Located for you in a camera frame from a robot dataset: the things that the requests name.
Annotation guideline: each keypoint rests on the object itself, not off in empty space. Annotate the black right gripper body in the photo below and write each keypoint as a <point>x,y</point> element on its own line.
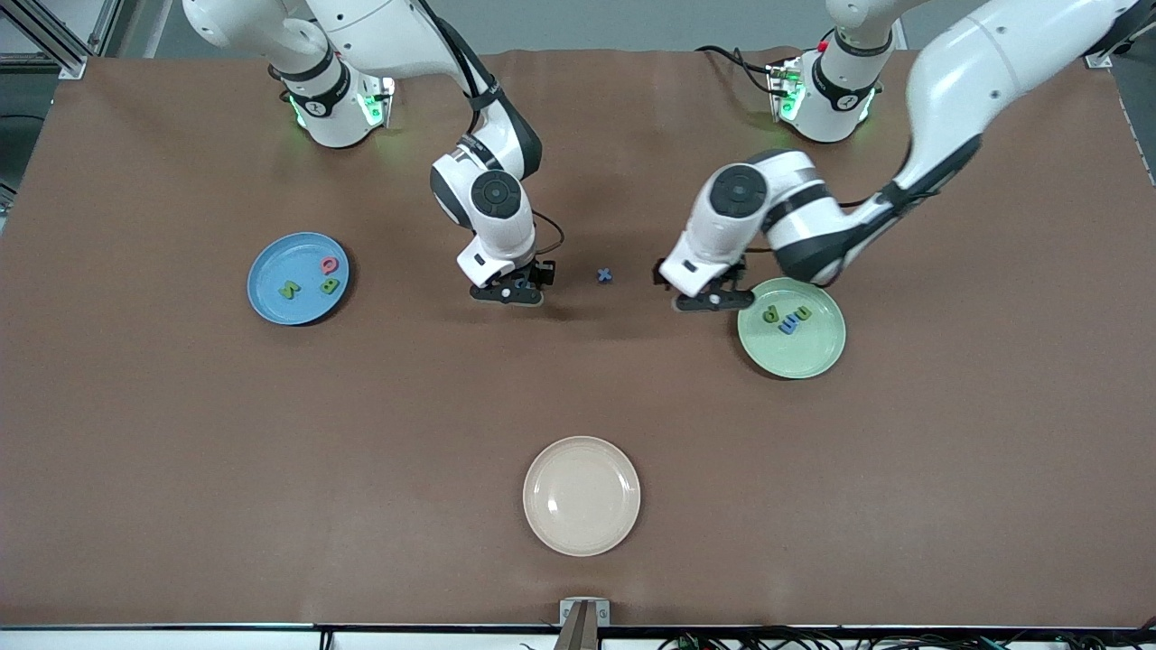
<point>539,271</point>

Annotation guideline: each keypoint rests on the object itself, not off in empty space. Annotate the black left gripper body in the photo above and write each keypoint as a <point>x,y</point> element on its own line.
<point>736,268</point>

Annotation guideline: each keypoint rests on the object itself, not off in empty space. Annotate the green letter p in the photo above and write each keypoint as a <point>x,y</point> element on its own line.
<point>775,318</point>

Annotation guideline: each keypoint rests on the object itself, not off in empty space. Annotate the blue letter m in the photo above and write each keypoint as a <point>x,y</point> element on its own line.
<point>789,326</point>

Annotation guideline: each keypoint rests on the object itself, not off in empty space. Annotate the green letter u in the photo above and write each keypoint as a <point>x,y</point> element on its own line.
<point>806,311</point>

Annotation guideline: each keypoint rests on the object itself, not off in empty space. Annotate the green letter B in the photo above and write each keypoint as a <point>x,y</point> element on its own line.
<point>327,286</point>

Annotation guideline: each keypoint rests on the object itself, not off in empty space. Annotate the red letter Q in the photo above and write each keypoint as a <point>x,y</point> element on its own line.
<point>322,266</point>

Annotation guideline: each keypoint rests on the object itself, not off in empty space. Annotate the green letter N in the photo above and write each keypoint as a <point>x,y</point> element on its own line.
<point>289,290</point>

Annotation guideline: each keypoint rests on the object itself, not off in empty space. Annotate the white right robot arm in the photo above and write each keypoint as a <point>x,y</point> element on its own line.
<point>501,236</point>

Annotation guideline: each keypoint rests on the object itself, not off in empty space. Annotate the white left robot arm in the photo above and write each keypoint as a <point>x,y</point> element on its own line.
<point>957,81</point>

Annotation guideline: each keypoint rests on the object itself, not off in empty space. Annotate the green plate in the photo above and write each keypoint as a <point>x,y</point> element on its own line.
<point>799,357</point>

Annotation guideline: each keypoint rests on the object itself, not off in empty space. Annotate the beige plate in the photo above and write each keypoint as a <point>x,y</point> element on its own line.
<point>582,496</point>

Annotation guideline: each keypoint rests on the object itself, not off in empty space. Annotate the blue plate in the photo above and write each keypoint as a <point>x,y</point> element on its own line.
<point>289,262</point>

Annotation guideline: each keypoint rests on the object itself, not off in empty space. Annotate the brown table mat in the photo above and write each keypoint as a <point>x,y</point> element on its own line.
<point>181,451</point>

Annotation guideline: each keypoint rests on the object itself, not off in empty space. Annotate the grey metal camera bracket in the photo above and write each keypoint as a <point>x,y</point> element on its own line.
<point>584,610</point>

